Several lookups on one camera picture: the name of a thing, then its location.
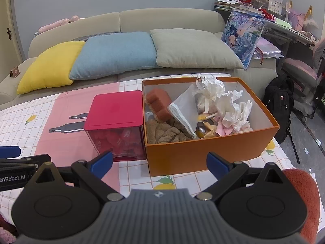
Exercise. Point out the white printed storage box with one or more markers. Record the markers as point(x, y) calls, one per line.
point(270, 1)

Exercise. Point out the pink plush toy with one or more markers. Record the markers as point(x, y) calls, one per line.
point(53, 25)

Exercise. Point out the blue printed figure pillow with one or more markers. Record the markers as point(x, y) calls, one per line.
point(241, 35)

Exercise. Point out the white feather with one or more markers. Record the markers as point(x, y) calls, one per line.
point(311, 24)

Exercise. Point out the cream door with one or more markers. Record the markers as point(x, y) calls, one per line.
point(10, 50)

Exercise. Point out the brown fluffy cloth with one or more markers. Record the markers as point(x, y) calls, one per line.
point(162, 132)

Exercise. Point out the yellow pillow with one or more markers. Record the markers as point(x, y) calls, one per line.
point(48, 68)

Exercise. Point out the red lidded storage box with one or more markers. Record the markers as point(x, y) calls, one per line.
point(114, 109)

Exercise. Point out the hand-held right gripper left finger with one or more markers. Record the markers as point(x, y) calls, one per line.
point(101, 164)

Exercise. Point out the pile of books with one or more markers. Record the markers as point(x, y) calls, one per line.
point(228, 3)

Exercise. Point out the grey patterned cushion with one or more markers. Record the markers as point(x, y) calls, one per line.
point(101, 34)

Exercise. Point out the grey desk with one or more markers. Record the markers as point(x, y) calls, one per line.
point(292, 31)

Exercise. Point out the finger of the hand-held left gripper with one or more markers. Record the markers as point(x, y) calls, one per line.
point(35, 158)
point(10, 152)

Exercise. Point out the checked lemon print tablecloth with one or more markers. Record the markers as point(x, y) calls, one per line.
point(38, 106)

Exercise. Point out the silver yellow snack packet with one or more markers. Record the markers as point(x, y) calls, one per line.
point(204, 118)

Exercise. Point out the pink white crochet pouch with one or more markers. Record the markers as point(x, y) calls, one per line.
point(221, 129)

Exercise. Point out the orange cardboard box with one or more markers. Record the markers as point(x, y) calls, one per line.
point(203, 152)

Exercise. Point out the white bag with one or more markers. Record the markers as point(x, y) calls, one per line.
point(236, 109)

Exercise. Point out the clear lace-edged pouch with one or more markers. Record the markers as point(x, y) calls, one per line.
point(185, 106)

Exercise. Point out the small brown holder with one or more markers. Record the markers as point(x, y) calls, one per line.
point(15, 72)

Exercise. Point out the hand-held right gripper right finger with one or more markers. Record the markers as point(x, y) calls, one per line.
point(217, 164)

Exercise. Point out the purple plush bag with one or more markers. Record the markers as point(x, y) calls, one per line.
point(295, 17)

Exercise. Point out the pink office chair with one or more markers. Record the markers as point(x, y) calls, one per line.
point(299, 71)

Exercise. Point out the grey-green pillow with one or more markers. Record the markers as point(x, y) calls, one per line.
point(193, 48)

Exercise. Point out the black backpack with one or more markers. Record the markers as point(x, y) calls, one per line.
point(279, 99)

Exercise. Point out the pink fuzzy cloth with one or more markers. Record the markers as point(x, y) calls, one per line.
point(6, 232)

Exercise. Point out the small red ornament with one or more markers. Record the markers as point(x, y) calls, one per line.
point(268, 14)

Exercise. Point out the yellow triangular stand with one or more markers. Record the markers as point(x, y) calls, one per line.
point(309, 11)

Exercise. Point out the pink plastic folder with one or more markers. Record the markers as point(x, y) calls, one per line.
point(269, 48)

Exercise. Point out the beige sofa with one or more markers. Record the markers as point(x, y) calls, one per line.
point(165, 17)

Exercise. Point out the brown bread-shaped sponge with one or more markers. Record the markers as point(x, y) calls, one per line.
point(158, 101)

